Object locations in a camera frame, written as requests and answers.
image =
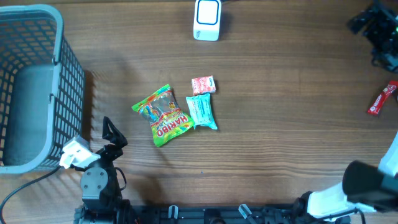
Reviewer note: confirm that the white barcode scanner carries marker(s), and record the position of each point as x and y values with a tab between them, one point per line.
206	21

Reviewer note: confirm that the grey plastic mesh basket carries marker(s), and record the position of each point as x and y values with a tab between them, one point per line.
42	89

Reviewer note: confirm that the mint toilet wipes pack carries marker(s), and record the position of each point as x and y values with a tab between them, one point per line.
201	111

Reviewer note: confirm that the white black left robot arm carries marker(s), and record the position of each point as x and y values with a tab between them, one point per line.
101	192

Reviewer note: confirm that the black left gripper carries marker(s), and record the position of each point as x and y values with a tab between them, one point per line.
115	138

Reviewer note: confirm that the colourful candy bag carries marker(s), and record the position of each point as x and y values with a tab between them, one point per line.
166	118

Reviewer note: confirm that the red Nescafe stick sachet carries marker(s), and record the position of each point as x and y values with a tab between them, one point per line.
387	91

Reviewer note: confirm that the red white small packet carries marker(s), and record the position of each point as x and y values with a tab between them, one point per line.
202	85

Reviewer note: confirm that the black aluminium mounting rail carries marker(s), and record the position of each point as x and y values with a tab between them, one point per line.
200	215

